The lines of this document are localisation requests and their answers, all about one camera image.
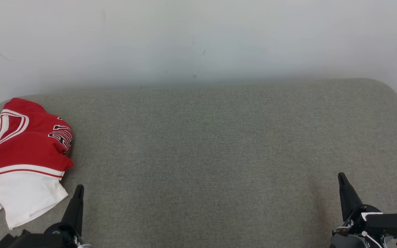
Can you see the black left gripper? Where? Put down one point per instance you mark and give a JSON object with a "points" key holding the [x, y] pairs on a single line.
{"points": [[47, 240]]}

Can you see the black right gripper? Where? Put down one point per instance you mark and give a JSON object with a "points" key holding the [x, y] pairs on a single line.
{"points": [[352, 237]]}

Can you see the red Bulls basketball jersey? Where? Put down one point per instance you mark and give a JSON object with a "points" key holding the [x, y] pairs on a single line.
{"points": [[22, 151]]}

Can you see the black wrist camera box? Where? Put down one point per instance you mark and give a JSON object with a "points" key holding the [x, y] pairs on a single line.
{"points": [[393, 225]]}

